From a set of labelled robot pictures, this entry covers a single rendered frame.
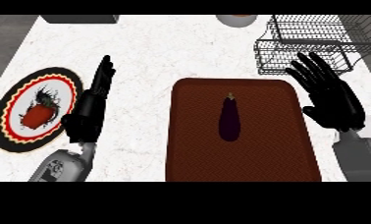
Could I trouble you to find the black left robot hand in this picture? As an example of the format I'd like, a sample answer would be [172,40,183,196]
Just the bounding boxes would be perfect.
[58,54,117,144]

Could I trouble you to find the dark grey appliance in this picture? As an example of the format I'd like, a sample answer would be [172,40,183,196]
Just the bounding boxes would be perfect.
[39,15,120,25]

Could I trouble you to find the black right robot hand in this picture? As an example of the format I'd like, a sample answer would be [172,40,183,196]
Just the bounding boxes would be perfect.
[284,51,366,134]

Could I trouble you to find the round patterned placemat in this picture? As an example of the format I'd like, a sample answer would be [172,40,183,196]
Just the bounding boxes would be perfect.
[0,66,83,153]

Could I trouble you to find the black wire tiered basket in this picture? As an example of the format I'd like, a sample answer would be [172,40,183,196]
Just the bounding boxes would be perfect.
[251,15,371,77]

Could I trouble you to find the grey round pot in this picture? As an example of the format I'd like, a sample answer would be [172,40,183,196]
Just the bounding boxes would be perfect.
[214,15,259,28]

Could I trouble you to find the brown rectangular tray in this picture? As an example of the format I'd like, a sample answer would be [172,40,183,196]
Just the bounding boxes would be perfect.
[163,77,323,183]

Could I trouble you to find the dark purple eggplant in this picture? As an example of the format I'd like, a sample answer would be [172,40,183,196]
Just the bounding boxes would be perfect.
[217,91,241,142]

